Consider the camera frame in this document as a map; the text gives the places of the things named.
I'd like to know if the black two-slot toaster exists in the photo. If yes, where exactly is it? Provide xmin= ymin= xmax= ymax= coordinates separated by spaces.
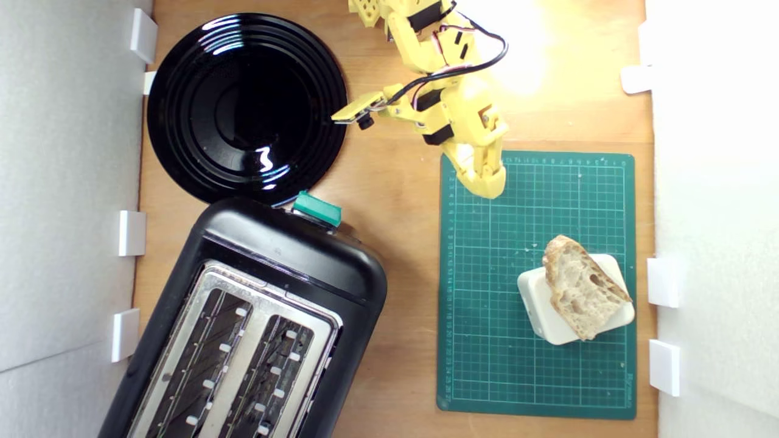
xmin=97 ymin=196 xmax=388 ymax=438

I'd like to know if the brown bread slice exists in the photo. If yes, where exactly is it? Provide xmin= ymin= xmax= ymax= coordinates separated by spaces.
xmin=542 ymin=235 xmax=632 ymax=341

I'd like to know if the green toaster lever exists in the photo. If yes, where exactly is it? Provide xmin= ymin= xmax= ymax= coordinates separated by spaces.
xmin=292 ymin=190 xmax=343 ymax=229

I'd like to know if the black round plate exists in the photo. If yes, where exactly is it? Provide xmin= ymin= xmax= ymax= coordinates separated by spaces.
xmin=147 ymin=13 xmax=349 ymax=207

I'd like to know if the green cutting mat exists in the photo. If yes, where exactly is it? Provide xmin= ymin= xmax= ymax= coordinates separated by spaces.
xmin=436 ymin=148 xmax=637 ymax=420

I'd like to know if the black cable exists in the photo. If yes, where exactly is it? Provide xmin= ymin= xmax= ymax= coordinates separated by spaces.
xmin=389 ymin=0 xmax=509 ymax=105

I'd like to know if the white block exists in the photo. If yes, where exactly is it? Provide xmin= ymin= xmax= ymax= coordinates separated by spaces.
xmin=517 ymin=253 xmax=636 ymax=346

